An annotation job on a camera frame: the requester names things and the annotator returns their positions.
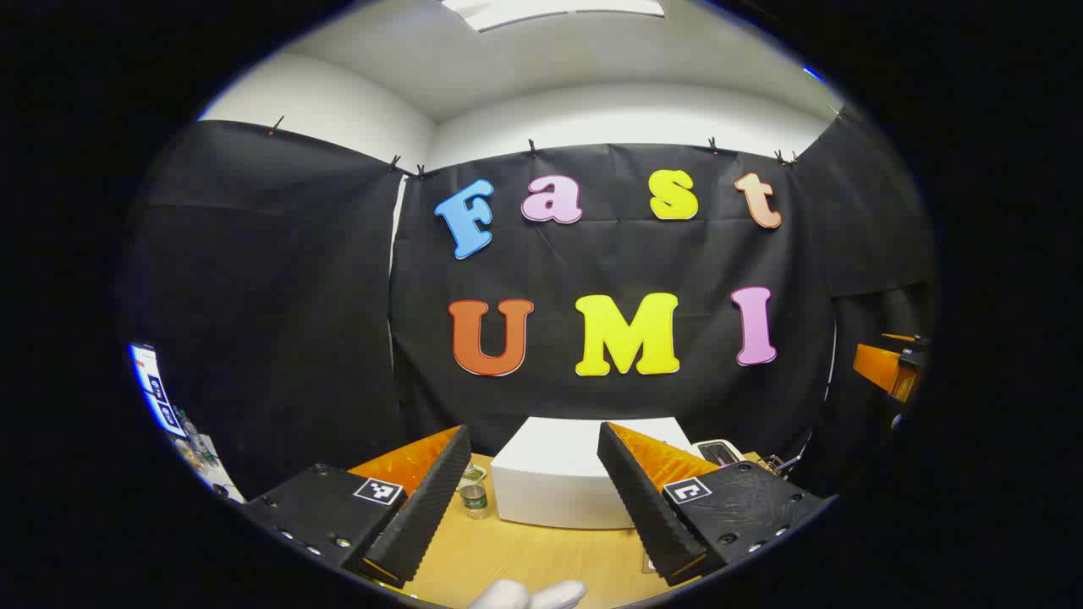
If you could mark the ceiling light panel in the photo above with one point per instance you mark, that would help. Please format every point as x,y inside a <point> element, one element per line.
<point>550,10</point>

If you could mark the white toaster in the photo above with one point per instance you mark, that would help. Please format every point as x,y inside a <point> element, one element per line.
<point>719,452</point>

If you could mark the clear plastic water bottle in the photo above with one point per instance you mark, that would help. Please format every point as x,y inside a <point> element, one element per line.
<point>474,499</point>

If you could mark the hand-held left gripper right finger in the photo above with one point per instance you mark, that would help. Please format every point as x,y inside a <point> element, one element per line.
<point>647,507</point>

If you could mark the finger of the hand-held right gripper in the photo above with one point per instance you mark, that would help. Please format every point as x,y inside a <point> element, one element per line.
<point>880,364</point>

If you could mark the white printed board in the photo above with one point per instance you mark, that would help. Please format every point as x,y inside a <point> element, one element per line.
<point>151,376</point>

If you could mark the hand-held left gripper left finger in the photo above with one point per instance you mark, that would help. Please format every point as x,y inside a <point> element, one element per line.
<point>423,516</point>

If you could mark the white microwave oven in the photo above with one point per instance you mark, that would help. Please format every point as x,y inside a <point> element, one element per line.
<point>550,482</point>

